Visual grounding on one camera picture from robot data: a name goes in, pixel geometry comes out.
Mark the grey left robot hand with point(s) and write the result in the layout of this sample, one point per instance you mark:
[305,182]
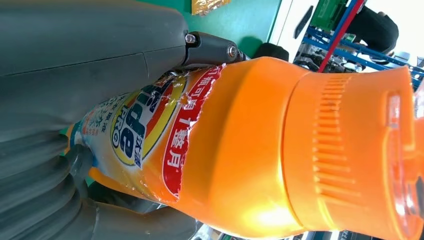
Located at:
[82,59]

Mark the yellow taped cardboard sheet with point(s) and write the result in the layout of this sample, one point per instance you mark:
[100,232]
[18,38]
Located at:
[208,6]

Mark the black zip carry case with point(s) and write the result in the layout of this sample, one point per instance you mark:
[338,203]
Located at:
[271,52]

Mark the black smartphone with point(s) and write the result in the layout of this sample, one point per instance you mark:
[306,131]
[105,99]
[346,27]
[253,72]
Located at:
[303,21]

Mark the green plastic crate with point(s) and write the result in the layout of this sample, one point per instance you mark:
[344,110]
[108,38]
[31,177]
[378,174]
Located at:
[328,13]

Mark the red rack beam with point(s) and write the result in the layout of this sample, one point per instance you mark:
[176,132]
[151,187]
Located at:
[341,31]

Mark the blue metal rack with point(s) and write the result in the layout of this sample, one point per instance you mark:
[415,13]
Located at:
[364,53]

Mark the person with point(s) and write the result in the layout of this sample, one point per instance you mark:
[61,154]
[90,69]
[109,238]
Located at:
[374,30]

